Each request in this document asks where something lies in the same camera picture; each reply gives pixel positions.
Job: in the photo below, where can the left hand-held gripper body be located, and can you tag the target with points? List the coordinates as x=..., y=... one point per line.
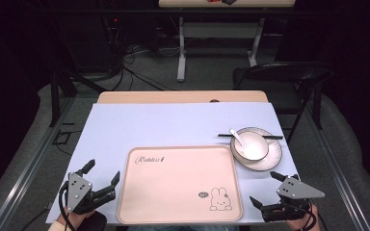
x=78, y=189

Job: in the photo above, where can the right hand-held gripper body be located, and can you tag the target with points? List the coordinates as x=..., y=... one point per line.
x=297, y=190

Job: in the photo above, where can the person's left hand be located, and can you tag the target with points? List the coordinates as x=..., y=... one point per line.
x=74, y=219

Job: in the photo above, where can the person's right hand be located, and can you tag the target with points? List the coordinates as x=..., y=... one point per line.
x=305, y=224

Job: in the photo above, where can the white round plate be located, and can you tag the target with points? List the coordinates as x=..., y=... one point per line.
x=274, y=159

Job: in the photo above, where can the white bowl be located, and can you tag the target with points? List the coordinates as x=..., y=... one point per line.
x=253, y=147

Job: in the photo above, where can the black chopstick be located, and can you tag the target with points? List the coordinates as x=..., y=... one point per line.
x=224, y=135
x=274, y=138

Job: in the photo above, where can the white ceramic spoon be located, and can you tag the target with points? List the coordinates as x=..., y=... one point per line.
x=237, y=136

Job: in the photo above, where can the pink rabbit print tray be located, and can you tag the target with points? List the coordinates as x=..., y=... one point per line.
x=173, y=189

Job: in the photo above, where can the pale blue table mat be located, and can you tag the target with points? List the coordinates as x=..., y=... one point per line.
x=147, y=128

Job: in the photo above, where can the black metal stand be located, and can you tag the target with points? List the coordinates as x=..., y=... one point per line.
x=62, y=86

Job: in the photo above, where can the black folding chair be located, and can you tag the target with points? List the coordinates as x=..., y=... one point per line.
x=289, y=77

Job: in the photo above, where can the black power strip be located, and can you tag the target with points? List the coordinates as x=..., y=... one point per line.
x=115, y=27

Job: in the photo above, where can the white-legged wooden table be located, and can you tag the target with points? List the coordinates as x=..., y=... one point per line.
x=218, y=30

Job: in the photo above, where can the black flat floor bracket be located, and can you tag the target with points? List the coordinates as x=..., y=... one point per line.
x=65, y=136

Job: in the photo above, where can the metal floor rail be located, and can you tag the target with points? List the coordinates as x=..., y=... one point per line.
x=337, y=166
x=29, y=166

